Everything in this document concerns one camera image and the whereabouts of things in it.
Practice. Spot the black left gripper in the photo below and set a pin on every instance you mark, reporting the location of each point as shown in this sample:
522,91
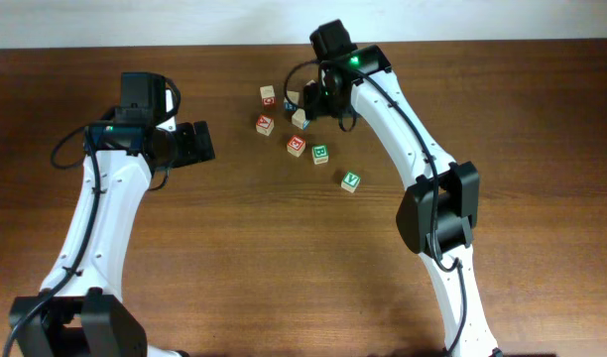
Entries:
188,151

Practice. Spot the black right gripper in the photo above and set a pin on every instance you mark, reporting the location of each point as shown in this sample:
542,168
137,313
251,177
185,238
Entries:
311,99

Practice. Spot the plain face number block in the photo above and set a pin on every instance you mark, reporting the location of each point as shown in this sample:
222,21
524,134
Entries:
299,119

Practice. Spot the green letter B block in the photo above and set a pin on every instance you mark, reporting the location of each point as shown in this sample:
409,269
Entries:
320,154

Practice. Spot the green letter V block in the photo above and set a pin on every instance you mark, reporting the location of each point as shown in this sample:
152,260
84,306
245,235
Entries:
350,181

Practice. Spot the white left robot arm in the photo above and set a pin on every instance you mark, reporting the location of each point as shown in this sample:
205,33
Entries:
79,309

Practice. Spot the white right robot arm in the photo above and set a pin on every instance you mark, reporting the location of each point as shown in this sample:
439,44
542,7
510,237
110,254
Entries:
440,205

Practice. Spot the blue letter wooden block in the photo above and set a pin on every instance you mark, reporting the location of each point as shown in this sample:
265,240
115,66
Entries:
291,100

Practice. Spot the red letter E block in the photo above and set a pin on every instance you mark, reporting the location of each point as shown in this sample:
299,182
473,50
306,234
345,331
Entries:
296,145

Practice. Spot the red letter C block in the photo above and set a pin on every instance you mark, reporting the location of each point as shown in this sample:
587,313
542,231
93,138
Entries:
268,95

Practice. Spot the red letter A block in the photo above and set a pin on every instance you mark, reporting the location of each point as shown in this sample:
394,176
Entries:
265,125

